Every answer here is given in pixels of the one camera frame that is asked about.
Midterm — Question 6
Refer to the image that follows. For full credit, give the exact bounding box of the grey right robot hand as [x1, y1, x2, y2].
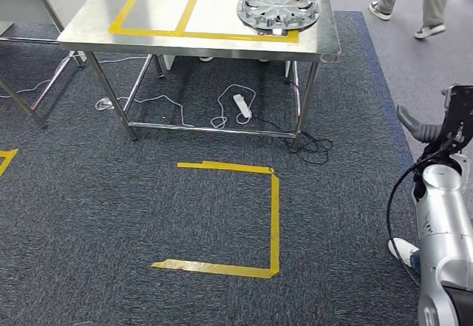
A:
[396, 104, 444, 143]

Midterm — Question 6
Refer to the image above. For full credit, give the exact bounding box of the silver wheel hubcap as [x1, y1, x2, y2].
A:
[236, 0, 320, 33]

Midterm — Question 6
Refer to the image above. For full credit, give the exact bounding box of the stainless steel workbench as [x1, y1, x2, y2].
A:
[57, 0, 342, 154]

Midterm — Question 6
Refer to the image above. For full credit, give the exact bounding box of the yellow floor tape outline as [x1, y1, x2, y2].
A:
[151, 160, 281, 279]

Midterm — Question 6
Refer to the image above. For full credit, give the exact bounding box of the white power strip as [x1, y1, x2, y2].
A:
[232, 93, 253, 120]

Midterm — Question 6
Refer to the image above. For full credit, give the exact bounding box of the large yellow tape square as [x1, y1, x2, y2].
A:
[177, 0, 299, 44]

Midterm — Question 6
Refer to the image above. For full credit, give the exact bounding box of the small yellow tape square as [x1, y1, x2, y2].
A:
[108, 0, 195, 37]

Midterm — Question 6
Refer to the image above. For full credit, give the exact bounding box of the white side table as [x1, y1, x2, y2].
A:
[0, 0, 108, 130]

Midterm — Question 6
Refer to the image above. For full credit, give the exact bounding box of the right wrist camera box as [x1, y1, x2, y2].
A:
[430, 84, 473, 160]

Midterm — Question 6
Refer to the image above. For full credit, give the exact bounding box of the black camera cable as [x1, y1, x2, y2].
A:
[386, 137, 459, 288]

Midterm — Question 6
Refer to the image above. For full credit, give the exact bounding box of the black floor cable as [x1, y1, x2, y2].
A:
[251, 81, 333, 166]

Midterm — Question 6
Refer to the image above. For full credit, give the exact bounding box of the white power strip cable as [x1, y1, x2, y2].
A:
[210, 84, 256, 130]

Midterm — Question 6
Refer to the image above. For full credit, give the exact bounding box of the long white floor cable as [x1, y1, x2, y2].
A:
[0, 53, 195, 128]

